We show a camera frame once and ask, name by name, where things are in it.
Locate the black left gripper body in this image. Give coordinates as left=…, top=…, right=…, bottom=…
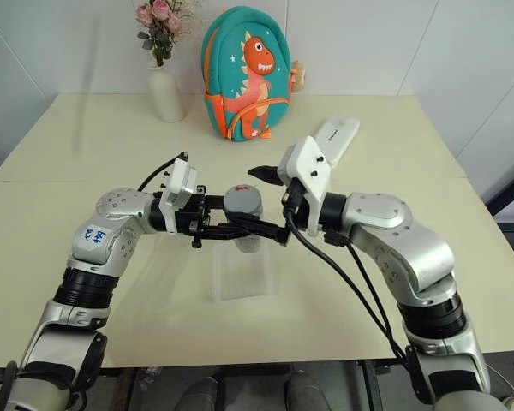
left=174, top=185, right=210, bottom=250

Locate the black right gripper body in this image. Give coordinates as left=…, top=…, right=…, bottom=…
left=280, top=177, right=306, bottom=235

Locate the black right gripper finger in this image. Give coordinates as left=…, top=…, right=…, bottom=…
left=233, top=216, right=291, bottom=247
left=248, top=164, right=283, bottom=186

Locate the clear jar with grey lid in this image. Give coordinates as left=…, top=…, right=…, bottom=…
left=223, top=183, right=266, bottom=254

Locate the clear plastic box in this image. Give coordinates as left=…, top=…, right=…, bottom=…
left=209, top=244, right=278, bottom=303

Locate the white handwritten label sticker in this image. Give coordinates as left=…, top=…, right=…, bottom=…
left=77, top=222, right=115, bottom=254

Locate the teal dinosaur backpack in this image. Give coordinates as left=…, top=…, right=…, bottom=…
left=200, top=9, right=295, bottom=141

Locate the beige plush backpack charm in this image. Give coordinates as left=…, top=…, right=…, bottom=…
left=290, top=57, right=309, bottom=92

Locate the white ceramic vase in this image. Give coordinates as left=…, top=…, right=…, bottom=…
left=147, top=62, right=186, bottom=123

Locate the dark rounded shape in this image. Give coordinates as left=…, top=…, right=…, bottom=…
left=181, top=375, right=229, bottom=411
left=284, top=370, right=327, bottom=411

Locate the pink flower bouquet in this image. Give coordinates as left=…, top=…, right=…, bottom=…
left=134, top=0, right=198, bottom=69

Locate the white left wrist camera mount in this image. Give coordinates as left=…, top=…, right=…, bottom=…
left=159, top=157, right=199, bottom=235

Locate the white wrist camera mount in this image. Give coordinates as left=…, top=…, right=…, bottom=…
left=159, top=157, right=199, bottom=235
left=277, top=135, right=333, bottom=237

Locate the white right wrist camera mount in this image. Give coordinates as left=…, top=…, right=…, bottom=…
left=277, top=135, right=333, bottom=237

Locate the thin black left wrist cable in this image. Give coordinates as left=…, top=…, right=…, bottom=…
left=136, top=150, right=189, bottom=193

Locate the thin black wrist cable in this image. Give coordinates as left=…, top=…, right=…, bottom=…
left=325, top=233, right=402, bottom=343
left=136, top=150, right=189, bottom=193

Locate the thick black right wrist cable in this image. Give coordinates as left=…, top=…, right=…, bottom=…
left=282, top=182, right=412, bottom=365

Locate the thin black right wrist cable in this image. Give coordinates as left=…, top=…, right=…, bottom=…
left=325, top=233, right=402, bottom=343

